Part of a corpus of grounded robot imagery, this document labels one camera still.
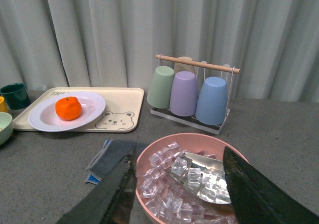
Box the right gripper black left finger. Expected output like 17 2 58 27
57 148 137 224

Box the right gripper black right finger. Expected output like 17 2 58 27
223 147 319 224

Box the orange mandarin fruit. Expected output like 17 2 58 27
55 97 82 121

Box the white ceramic plate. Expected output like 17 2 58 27
28 92 106 132

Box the grey blue cloth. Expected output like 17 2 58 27
85 139 148 185

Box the metal ice scoop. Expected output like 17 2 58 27
165 152 231 206

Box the clear ice cubes pile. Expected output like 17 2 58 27
139 142 237 224

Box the pink bowl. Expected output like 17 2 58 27
136 133 247 224

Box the beige bear tray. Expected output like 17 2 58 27
13 87 144 132

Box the blue plastic cup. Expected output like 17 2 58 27
195 77 228 125

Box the white cup rack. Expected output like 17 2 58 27
150 54 240 134

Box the green plastic cup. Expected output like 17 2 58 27
147 66 174 109

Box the purple plastic cup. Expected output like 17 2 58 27
169 71 197 116

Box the light green bowl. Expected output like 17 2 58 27
0 112 13 145

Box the yellow mug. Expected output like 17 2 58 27
0 96 8 113

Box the dark green mug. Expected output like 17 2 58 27
0 83 31 110

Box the beige plastic cup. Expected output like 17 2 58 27
174 56 195 74

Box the grey curtain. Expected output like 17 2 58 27
0 0 319 102

